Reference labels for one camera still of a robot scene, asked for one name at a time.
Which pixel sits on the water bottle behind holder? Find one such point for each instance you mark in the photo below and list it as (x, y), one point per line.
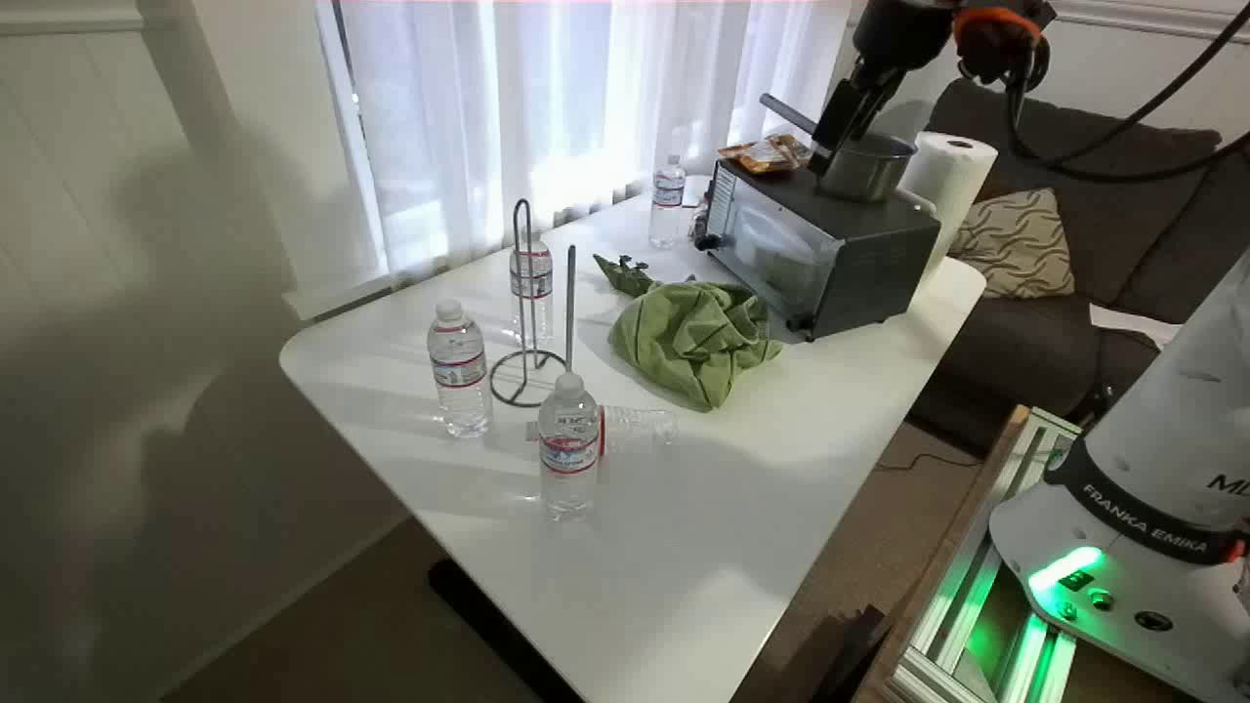
(529, 286)

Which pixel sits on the white paper towel roll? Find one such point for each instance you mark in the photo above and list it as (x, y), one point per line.
(948, 175)

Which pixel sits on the green toy dinosaur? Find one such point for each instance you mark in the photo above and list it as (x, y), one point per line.
(628, 276)

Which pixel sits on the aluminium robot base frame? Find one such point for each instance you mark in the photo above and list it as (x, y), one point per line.
(966, 631)

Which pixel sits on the water bottle front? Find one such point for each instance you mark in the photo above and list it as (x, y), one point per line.
(568, 448)

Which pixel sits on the water bottle left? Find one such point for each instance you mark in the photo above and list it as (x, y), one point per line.
(456, 351)

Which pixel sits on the metal paper towel holder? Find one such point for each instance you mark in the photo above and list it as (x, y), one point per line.
(526, 374)

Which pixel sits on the orange snack packet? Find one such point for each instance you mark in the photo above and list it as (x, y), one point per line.
(772, 155)

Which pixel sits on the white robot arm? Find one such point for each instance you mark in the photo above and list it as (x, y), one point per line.
(1138, 537)

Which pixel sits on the patterned beige cushion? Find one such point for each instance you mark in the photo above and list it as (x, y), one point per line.
(1017, 245)

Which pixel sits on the steel saucepan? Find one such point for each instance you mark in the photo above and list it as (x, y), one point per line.
(844, 163)

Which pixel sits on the dark grey sofa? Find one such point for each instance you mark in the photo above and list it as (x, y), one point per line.
(1150, 245)

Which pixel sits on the water bottle near window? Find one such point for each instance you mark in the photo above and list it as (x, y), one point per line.
(667, 200)

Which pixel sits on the green cloth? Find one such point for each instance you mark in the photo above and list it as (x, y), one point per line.
(693, 343)

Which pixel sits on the white sheer curtain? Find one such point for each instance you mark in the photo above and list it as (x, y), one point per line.
(469, 106)

